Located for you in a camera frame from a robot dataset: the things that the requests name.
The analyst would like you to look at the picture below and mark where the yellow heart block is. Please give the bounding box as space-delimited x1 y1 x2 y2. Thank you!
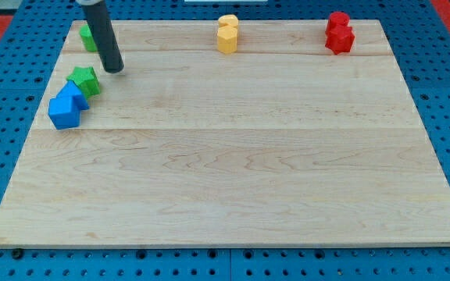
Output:
217 14 239 34

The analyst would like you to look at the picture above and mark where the yellow hexagon block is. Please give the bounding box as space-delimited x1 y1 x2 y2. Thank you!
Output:
216 26 238 54

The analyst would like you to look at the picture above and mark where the light wooden board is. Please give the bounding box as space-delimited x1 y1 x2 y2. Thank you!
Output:
0 20 450 249

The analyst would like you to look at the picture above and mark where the blue triangle block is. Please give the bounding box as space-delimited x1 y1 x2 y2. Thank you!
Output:
56 81 90 111

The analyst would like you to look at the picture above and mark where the green star block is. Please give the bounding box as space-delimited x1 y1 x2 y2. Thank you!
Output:
66 66 101 99

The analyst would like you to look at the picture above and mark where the red star block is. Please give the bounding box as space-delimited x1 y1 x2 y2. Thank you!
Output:
325 25 355 55

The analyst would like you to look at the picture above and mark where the blue cube block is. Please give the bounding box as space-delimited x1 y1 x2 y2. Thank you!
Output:
48 96 80 130

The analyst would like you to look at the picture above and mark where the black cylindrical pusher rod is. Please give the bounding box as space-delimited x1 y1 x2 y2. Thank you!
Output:
76 0 124 73

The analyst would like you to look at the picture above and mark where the red circle block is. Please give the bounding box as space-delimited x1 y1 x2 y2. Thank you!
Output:
325 11 350 34

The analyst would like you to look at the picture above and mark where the green circle block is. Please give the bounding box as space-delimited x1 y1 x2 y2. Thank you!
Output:
79 24 97 52

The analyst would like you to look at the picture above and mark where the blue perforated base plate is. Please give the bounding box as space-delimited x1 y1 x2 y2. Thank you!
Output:
0 0 450 280

